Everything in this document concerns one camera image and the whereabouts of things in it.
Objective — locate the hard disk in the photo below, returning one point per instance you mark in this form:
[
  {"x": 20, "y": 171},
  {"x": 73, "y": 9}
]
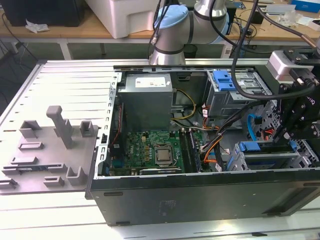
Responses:
[{"x": 250, "y": 147}]

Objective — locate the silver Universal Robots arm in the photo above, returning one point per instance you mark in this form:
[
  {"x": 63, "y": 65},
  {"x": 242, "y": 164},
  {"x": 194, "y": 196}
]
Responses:
[{"x": 172, "y": 35}]

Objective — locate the perforated metal disk bay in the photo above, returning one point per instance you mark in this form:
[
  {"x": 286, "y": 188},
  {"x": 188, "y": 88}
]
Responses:
[{"x": 272, "y": 155}]

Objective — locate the silver optical drive cage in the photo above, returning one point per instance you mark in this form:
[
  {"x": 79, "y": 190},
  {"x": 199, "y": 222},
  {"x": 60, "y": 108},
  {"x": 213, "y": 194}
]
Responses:
[{"x": 225, "y": 105}]

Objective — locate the blue plastic drive latch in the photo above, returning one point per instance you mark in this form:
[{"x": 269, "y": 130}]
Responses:
[{"x": 225, "y": 83}]

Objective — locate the small white box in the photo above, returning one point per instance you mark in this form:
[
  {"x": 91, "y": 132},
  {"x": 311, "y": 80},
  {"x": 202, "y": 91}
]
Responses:
[{"x": 315, "y": 25}]

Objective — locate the clear plastic bag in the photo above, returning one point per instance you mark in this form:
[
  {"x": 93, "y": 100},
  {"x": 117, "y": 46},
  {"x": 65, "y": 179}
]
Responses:
[{"x": 290, "y": 18}]

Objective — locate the white paper tag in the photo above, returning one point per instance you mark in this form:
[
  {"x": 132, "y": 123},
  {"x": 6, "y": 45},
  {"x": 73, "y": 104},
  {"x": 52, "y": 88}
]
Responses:
[{"x": 228, "y": 51}]

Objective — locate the small black box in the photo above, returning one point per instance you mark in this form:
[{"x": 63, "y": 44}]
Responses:
[{"x": 258, "y": 19}]

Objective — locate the grey metal tray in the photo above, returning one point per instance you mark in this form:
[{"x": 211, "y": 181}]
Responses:
[{"x": 280, "y": 9}]

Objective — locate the blue cardboard box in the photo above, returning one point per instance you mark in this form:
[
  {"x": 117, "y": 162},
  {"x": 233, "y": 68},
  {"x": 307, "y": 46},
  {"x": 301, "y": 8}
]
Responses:
[{"x": 305, "y": 5}]

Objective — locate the RAM stick black chips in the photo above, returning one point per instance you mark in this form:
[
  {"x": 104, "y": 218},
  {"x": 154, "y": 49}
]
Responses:
[{"x": 195, "y": 155}]

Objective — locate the large black box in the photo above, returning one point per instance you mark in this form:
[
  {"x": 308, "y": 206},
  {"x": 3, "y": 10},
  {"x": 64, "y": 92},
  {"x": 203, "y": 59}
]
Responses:
[{"x": 234, "y": 15}]

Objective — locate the black RAM slot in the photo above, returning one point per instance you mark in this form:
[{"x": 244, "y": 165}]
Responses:
[{"x": 184, "y": 150}]

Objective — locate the black waste bin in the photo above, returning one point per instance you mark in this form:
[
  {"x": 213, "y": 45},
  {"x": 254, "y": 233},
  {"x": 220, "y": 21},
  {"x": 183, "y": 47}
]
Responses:
[{"x": 190, "y": 51}]

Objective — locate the green motherboard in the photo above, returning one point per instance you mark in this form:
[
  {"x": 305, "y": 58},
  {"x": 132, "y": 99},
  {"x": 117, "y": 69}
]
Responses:
[{"x": 165, "y": 138}]

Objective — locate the black CPU socket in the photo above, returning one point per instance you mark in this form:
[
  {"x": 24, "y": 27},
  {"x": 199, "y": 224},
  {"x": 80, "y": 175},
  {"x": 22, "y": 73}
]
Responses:
[{"x": 163, "y": 147}]

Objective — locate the silver CPU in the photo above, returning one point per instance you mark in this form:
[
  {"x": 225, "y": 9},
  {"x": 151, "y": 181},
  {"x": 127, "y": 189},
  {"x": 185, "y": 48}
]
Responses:
[{"x": 163, "y": 155}]

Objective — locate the black open PC case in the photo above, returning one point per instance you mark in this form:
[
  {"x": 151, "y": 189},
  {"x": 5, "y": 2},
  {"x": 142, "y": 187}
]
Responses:
[{"x": 175, "y": 200}]

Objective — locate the black graphics card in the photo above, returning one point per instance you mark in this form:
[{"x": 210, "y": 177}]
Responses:
[{"x": 160, "y": 171}]

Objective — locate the grey power supply unit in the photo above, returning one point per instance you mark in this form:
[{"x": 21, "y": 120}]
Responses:
[{"x": 145, "y": 107}]

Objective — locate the blue VGA port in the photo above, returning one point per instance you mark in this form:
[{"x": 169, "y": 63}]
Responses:
[{"x": 117, "y": 163}]

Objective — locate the white foam box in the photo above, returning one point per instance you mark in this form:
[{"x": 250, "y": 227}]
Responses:
[{"x": 125, "y": 20}]

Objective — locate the wooden desk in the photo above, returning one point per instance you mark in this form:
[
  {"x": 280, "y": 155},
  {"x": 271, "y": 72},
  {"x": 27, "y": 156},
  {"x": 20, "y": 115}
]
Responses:
[{"x": 75, "y": 30}]

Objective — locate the grey parts rack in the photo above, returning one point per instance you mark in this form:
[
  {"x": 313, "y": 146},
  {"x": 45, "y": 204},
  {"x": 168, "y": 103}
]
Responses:
[{"x": 50, "y": 155}]

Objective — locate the black computer tower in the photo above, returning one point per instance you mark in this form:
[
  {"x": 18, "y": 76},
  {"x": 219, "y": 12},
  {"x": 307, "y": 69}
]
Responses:
[{"x": 50, "y": 12}]

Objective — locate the crumpled white paper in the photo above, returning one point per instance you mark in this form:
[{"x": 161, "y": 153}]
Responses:
[{"x": 37, "y": 27}]

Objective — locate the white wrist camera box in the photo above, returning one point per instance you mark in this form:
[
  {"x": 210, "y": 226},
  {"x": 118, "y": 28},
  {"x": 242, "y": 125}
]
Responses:
[{"x": 277, "y": 65}]

